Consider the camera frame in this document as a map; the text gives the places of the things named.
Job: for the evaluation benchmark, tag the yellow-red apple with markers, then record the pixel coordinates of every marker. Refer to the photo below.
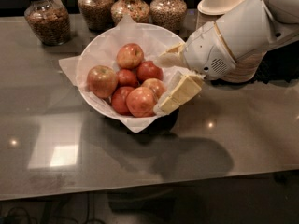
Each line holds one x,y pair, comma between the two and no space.
130,56
156,85
102,81

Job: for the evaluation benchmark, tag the red apple bottom left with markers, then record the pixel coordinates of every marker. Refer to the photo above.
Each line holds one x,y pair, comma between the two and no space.
118,100

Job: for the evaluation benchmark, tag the glass cereal jar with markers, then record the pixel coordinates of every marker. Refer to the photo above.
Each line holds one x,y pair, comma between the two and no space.
169,14
138,10
49,20
96,13

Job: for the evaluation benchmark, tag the white bowl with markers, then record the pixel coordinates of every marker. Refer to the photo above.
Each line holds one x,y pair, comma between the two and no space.
93,47

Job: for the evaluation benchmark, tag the small red apple middle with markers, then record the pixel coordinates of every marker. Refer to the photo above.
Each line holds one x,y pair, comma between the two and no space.
127,78

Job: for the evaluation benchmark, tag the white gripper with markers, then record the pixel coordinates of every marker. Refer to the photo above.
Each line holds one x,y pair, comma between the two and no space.
206,50

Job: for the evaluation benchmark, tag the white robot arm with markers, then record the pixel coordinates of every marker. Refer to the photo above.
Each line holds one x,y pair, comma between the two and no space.
257,25

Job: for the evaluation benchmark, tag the yellow-red apple top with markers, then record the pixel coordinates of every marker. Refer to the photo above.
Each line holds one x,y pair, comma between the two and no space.
130,56

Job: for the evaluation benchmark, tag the white paper liner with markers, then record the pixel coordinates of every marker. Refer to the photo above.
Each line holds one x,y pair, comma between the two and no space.
106,47

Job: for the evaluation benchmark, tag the orange-red apple front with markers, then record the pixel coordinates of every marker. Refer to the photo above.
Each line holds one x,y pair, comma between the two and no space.
141,101

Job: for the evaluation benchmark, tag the red apple centre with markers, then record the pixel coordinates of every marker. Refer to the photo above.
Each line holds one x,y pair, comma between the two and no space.
148,70

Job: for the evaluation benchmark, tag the glass cereal jar far left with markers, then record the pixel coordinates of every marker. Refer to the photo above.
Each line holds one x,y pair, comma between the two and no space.
49,20

